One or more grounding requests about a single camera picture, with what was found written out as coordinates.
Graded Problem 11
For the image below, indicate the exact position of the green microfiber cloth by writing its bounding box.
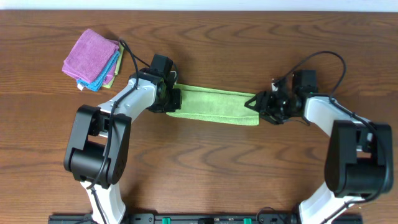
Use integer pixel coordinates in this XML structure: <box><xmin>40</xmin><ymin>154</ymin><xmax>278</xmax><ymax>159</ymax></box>
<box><xmin>167</xmin><ymin>84</ymin><xmax>259</xmax><ymax>126</ymax></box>

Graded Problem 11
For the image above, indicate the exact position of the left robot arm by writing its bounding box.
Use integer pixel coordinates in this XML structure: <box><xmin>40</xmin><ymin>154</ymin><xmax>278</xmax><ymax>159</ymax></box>
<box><xmin>63</xmin><ymin>54</ymin><xmax>182</xmax><ymax>223</ymax></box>

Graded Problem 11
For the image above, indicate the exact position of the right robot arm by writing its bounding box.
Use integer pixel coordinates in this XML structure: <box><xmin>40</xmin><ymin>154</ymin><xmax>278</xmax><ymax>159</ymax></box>
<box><xmin>244</xmin><ymin>70</ymin><xmax>394</xmax><ymax>223</ymax></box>

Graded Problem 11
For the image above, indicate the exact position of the purple folded cloth lower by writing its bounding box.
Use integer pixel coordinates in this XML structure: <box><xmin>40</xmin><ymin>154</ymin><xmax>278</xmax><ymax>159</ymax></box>
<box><xmin>103</xmin><ymin>39</ymin><xmax>121</xmax><ymax>86</ymax></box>

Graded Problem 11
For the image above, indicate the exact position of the purple folded cloth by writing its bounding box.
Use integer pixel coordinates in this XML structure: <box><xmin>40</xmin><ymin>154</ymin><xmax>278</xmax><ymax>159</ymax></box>
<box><xmin>62</xmin><ymin>29</ymin><xmax>119</xmax><ymax>83</ymax></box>
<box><xmin>103</xmin><ymin>39</ymin><xmax>121</xmax><ymax>86</ymax></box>

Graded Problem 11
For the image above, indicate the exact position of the green folded cloth bottom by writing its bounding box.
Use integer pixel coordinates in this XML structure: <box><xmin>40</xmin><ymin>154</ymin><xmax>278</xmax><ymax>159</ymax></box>
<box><xmin>102</xmin><ymin>42</ymin><xmax>125</xmax><ymax>90</ymax></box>

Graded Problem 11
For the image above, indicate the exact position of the blue folded cloth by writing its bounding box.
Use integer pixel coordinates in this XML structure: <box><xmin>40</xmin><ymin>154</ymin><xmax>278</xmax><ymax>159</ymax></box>
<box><xmin>76</xmin><ymin>50</ymin><xmax>120</xmax><ymax>91</ymax></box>

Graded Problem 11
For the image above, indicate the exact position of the purple folded cloth top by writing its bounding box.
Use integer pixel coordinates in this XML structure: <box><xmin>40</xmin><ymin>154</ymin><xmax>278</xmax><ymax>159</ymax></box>
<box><xmin>62</xmin><ymin>29</ymin><xmax>119</xmax><ymax>83</ymax></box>

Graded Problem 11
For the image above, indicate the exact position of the right black cable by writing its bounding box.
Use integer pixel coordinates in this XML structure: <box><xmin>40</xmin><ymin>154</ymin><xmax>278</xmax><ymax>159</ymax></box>
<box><xmin>273</xmin><ymin>50</ymin><xmax>389</xmax><ymax>218</ymax></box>

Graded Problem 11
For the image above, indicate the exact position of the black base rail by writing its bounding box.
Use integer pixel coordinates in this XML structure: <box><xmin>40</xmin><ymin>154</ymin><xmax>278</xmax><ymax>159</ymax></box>
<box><xmin>48</xmin><ymin>213</ymin><xmax>363</xmax><ymax>224</ymax></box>

